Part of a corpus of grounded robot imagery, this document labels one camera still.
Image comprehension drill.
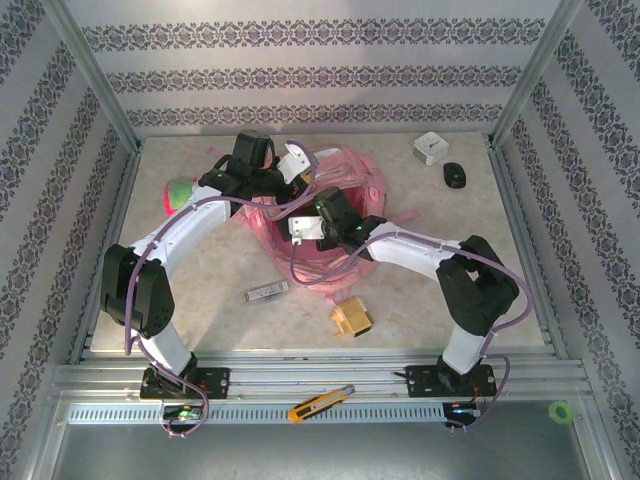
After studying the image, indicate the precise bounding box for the pink school backpack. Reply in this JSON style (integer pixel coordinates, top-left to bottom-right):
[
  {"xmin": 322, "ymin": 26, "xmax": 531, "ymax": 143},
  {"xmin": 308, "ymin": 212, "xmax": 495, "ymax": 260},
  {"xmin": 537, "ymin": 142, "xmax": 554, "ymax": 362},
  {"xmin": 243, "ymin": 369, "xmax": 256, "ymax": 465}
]
[{"xmin": 206, "ymin": 143, "xmax": 425, "ymax": 305}]

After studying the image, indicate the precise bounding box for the yellow wooden toy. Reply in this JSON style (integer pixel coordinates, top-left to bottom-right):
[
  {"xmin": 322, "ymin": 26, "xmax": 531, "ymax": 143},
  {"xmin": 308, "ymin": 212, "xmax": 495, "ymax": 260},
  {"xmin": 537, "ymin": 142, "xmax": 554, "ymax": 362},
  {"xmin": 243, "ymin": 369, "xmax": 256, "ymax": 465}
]
[{"xmin": 329, "ymin": 296, "xmax": 375, "ymax": 340}]

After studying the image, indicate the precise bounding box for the silver pen case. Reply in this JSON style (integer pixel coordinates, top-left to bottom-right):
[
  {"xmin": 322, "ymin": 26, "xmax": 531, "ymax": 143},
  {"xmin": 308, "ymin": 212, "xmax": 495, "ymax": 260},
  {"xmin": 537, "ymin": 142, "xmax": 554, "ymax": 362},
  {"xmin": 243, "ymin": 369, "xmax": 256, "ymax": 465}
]
[{"xmin": 242, "ymin": 280, "xmax": 290, "ymax": 303}]

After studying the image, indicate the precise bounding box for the white pink green plush toy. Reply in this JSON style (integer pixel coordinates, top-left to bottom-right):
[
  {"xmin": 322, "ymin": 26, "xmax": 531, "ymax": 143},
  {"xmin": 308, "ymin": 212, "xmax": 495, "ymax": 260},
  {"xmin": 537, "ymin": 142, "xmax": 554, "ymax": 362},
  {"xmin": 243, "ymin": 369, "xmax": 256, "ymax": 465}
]
[{"xmin": 161, "ymin": 176, "xmax": 202, "ymax": 217}]

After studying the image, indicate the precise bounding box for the white square alarm clock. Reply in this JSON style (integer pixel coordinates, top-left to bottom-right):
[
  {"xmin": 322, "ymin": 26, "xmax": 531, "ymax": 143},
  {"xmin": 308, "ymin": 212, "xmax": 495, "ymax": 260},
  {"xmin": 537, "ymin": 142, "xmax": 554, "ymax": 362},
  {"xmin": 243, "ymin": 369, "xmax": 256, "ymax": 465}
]
[{"xmin": 412, "ymin": 131, "xmax": 450, "ymax": 167}]

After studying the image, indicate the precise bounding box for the black computer mouse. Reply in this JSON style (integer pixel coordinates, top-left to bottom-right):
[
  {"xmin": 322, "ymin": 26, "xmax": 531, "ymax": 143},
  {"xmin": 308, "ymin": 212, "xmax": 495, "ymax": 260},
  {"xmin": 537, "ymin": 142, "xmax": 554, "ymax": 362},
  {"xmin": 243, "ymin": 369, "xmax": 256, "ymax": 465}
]
[{"xmin": 442, "ymin": 162, "xmax": 469, "ymax": 191}]

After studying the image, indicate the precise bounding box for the yellow utility knife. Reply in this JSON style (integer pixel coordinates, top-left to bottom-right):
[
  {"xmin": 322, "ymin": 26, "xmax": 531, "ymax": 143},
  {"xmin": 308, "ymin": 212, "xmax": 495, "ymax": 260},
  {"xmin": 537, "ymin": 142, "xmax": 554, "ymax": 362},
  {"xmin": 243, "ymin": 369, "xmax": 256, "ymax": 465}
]
[{"xmin": 286, "ymin": 384, "xmax": 357, "ymax": 426}]

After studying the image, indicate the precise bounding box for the green-lit circuit board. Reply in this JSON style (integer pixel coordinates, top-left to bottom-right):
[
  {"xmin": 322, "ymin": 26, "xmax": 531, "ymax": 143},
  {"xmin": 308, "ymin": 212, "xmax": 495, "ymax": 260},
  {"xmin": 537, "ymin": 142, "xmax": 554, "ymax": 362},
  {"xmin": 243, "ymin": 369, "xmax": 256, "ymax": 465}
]
[
  {"xmin": 160, "ymin": 404, "xmax": 205, "ymax": 422},
  {"xmin": 444, "ymin": 399, "xmax": 484, "ymax": 420}
]

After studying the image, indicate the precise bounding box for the green tape roll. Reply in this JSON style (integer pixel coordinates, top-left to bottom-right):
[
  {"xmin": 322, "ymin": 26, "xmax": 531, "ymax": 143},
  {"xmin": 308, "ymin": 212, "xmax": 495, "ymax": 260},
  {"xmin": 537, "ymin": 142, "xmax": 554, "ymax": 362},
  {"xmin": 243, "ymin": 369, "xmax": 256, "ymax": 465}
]
[{"xmin": 548, "ymin": 400, "xmax": 576, "ymax": 426}]

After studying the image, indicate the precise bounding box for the aluminium side rail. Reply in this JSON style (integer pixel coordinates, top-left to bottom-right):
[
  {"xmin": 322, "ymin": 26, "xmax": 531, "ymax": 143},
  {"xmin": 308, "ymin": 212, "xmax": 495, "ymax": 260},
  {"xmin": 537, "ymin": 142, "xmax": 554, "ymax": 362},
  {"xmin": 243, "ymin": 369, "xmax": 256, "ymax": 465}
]
[
  {"xmin": 68, "ymin": 144, "xmax": 145, "ymax": 365},
  {"xmin": 485, "ymin": 138, "xmax": 570, "ymax": 360}
]

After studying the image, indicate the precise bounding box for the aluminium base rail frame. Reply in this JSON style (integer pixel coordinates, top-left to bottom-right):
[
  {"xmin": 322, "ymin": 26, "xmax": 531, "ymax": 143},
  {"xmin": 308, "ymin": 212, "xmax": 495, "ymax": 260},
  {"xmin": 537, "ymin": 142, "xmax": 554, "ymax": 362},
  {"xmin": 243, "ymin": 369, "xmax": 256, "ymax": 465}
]
[{"xmin": 49, "ymin": 348, "xmax": 591, "ymax": 427}]

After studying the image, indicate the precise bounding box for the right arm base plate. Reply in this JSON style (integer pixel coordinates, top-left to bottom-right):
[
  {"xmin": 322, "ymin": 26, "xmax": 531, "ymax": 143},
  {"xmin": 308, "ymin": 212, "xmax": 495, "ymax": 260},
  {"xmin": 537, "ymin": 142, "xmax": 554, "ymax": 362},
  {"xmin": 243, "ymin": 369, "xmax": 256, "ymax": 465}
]
[{"xmin": 405, "ymin": 363, "xmax": 497, "ymax": 400}]

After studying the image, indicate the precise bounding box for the aluminium corner post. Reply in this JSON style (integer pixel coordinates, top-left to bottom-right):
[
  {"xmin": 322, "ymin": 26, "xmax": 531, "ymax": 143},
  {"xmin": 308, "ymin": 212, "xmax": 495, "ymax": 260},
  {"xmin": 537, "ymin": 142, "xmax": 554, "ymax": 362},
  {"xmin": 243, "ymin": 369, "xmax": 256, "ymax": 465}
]
[
  {"xmin": 488, "ymin": 0, "xmax": 585, "ymax": 147},
  {"xmin": 42, "ymin": 0, "xmax": 144, "ymax": 151}
]

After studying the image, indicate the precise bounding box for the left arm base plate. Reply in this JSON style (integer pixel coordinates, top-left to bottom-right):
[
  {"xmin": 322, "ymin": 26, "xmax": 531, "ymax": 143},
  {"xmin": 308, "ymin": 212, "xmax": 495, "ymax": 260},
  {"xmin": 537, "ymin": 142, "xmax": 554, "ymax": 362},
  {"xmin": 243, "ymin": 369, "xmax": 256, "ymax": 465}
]
[{"xmin": 140, "ymin": 366, "xmax": 232, "ymax": 401}]

